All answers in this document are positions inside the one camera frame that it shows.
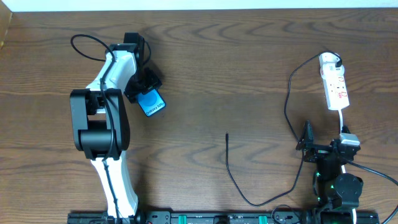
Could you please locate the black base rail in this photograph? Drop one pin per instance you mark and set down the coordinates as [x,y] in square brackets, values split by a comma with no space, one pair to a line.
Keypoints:
[166,217]

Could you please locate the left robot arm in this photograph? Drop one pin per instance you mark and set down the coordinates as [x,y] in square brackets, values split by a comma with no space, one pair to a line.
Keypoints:
[100,124]

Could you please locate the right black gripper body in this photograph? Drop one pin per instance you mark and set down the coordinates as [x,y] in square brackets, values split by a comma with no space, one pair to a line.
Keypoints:
[319,150]

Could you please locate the blue Galaxy smartphone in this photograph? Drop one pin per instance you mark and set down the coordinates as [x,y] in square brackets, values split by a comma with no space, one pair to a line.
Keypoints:
[151,103]

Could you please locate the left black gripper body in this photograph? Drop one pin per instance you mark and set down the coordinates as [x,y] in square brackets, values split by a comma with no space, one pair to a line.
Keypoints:
[148,82]

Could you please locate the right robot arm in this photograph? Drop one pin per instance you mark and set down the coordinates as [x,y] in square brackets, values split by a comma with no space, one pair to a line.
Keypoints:
[338,192]

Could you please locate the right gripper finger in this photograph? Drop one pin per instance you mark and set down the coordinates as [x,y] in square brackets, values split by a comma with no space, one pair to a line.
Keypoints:
[306,138]
[345,129]

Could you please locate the white power strip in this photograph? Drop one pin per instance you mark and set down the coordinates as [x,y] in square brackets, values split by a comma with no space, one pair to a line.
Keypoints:
[336,93]

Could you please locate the white charger plug adapter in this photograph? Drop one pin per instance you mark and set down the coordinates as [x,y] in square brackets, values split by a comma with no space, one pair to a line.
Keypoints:
[331,65]

